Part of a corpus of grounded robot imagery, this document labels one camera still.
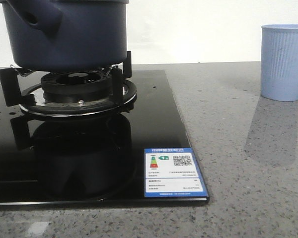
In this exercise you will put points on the light blue ribbed cup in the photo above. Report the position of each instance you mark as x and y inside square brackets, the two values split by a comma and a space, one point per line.
[279, 62]

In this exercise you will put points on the black pot support grate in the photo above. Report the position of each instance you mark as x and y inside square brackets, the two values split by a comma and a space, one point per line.
[31, 100]

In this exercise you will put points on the dark blue cooking pot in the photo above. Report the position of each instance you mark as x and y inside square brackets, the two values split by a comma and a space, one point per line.
[66, 35]

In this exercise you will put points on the blue energy label sticker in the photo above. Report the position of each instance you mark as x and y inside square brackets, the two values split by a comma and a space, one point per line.
[172, 173]

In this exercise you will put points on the black round gas burner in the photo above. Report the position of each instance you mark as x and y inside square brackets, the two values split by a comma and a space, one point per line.
[73, 87]

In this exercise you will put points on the black glass gas stove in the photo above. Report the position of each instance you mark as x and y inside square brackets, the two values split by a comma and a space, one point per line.
[95, 161]

